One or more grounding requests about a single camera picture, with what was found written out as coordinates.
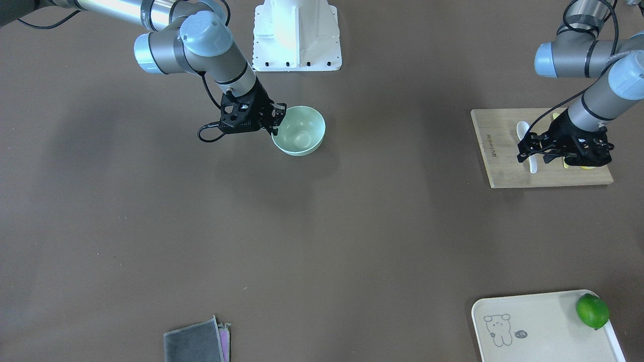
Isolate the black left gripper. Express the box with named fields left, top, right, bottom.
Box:
left=517, top=111, right=614, bottom=167

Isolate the light green bowl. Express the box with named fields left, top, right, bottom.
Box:
left=271, top=106, right=326, bottom=156

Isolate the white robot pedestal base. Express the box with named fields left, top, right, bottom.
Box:
left=252, top=1, right=343, bottom=72

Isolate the pink cloth under grey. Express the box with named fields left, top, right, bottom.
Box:
left=218, top=323, right=231, bottom=362

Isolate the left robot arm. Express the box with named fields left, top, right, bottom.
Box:
left=517, top=1, right=643, bottom=167

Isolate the grey folded cloth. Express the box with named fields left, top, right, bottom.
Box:
left=164, top=316, right=223, bottom=361

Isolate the bamboo cutting board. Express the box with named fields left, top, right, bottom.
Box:
left=470, top=108, right=613, bottom=189

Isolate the green lime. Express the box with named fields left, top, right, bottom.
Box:
left=576, top=293, right=610, bottom=330

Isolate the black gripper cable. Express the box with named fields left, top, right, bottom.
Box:
left=197, top=73, right=227, bottom=143

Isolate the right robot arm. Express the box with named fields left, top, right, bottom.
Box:
left=2, top=1, right=287, bottom=136

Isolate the cream rabbit tray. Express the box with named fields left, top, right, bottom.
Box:
left=471, top=290, right=625, bottom=361

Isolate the white ceramic spoon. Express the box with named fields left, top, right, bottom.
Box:
left=517, top=121, right=538, bottom=174

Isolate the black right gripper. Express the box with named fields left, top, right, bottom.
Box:
left=218, top=80, right=287, bottom=136

